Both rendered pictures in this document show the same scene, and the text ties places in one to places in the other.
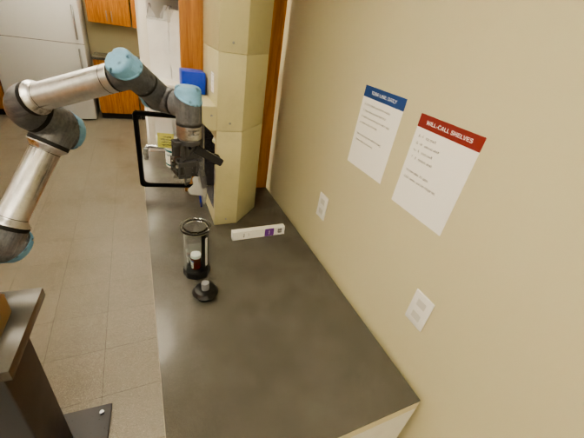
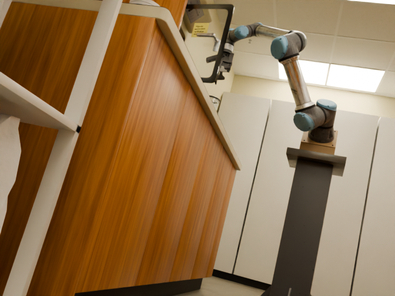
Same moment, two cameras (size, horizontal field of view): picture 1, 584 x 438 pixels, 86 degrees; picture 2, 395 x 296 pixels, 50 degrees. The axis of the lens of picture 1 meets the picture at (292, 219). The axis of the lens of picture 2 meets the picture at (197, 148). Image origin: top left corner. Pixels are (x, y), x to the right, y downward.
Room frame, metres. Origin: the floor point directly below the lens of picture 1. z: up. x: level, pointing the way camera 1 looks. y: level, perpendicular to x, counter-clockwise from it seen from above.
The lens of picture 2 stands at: (2.71, 2.04, 0.30)
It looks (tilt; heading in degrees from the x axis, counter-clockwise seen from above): 12 degrees up; 224
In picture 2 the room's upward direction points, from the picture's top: 15 degrees clockwise
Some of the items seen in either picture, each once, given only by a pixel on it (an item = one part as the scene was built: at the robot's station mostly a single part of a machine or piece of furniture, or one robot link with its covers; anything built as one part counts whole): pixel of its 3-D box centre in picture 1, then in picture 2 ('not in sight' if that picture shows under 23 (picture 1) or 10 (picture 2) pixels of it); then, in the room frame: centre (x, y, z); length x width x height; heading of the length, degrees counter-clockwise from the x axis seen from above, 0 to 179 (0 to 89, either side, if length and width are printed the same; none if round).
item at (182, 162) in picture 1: (187, 157); (225, 61); (0.92, 0.36, 1.43); 0.09 x 0.08 x 0.12; 133
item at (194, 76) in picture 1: (192, 81); not in sight; (1.48, 0.55, 1.56); 0.10 x 0.10 x 0.09; 28
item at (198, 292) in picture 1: (205, 288); not in sight; (0.82, 0.27, 0.97); 0.09 x 0.09 x 0.07
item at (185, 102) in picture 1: (188, 105); (230, 37); (0.93, 0.36, 1.59); 0.09 x 0.08 x 0.11; 71
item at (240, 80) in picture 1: (235, 138); not in sight; (1.48, 0.34, 1.33); 0.32 x 0.25 x 0.77; 28
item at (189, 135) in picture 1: (189, 132); (226, 49); (0.93, 0.35, 1.51); 0.08 x 0.08 x 0.05
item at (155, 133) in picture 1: (169, 152); (194, 41); (1.50, 0.68, 1.19); 0.30 x 0.01 x 0.40; 109
